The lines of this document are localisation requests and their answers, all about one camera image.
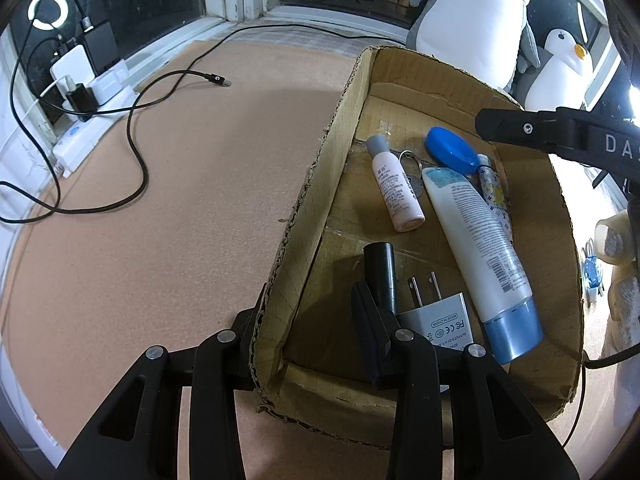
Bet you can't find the long thin black cable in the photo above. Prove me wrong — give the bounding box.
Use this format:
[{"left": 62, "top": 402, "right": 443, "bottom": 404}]
[{"left": 75, "top": 23, "right": 409, "bottom": 122}]

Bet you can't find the large grey white penguin plush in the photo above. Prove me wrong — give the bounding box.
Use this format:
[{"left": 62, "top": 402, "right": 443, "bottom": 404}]
[{"left": 406, "top": 0, "right": 542, "bottom": 95}]

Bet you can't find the blue round case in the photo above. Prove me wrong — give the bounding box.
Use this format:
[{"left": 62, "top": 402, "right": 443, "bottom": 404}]
[{"left": 424, "top": 126, "right": 480, "bottom": 176}]

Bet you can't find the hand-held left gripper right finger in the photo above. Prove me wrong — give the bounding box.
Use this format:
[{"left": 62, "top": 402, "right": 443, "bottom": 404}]
[{"left": 351, "top": 280, "right": 582, "bottom": 480}]

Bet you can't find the black cylinder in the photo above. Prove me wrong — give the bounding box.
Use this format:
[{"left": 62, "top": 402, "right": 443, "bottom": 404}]
[{"left": 363, "top": 242, "right": 400, "bottom": 314}]

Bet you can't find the patterned slim tube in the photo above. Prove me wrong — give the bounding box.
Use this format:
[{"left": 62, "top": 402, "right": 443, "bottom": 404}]
[{"left": 474, "top": 153, "right": 514, "bottom": 242}]

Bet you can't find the small blue white toy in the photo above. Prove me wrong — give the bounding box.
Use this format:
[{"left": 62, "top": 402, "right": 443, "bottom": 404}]
[{"left": 581, "top": 240, "right": 606, "bottom": 305}]

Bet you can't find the white tube with blue cap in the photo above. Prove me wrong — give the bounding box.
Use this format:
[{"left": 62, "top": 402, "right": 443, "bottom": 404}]
[{"left": 421, "top": 166, "right": 545, "bottom": 365}]

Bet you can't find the small white penguin plush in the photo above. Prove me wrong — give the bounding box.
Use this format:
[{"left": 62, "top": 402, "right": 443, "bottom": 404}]
[{"left": 525, "top": 28, "right": 595, "bottom": 113}]

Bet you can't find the black cord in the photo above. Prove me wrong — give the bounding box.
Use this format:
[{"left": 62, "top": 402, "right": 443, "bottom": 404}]
[{"left": 560, "top": 347, "right": 640, "bottom": 449}]

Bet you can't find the tape roll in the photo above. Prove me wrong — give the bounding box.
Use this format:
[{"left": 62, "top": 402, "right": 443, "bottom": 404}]
[{"left": 594, "top": 211, "right": 640, "bottom": 265}]

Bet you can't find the cardboard box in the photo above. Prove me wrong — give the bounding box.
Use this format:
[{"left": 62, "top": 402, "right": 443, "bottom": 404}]
[{"left": 248, "top": 45, "right": 586, "bottom": 451}]

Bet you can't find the small white bottle grey cap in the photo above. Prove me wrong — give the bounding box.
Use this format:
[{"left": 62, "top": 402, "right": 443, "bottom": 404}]
[{"left": 365, "top": 133, "right": 426, "bottom": 234}]

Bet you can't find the white power strip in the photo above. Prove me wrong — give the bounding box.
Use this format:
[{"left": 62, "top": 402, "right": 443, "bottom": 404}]
[{"left": 52, "top": 84, "right": 139, "bottom": 179}]

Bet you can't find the metal key ring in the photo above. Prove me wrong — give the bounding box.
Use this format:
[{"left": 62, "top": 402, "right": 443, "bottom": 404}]
[{"left": 389, "top": 148, "right": 437, "bottom": 201}]

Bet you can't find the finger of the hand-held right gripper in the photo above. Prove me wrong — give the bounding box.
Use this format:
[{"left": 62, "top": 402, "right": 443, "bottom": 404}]
[{"left": 474, "top": 106, "right": 594, "bottom": 162}]

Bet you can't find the white charger block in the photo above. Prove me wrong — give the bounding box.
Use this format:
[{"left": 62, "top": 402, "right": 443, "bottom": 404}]
[{"left": 49, "top": 44, "right": 96, "bottom": 94}]

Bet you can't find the white ring light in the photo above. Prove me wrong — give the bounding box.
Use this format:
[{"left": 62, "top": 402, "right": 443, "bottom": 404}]
[{"left": 28, "top": 0, "right": 70, "bottom": 31}]

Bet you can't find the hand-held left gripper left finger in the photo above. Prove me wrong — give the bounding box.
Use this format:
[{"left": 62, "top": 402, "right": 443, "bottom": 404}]
[{"left": 52, "top": 283, "right": 269, "bottom": 480}]

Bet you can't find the white wall charger with prongs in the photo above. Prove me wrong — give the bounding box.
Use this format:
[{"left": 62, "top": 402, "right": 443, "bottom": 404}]
[{"left": 397, "top": 270, "right": 484, "bottom": 362}]

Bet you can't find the black plug adapter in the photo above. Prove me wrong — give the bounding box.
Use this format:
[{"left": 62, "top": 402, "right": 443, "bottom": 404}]
[{"left": 64, "top": 83, "right": 96, "bottom": 122}]

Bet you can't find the black power bank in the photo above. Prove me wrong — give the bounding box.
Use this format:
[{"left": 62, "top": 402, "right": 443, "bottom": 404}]
[{"left": 82, "top": 20, "right": 121, "bottom": 75}]

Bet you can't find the black cable with plug tip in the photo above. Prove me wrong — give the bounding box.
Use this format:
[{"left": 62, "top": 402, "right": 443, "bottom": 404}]
[{"left": 0, "top": 0, "right": 232, "bottom": 224}]

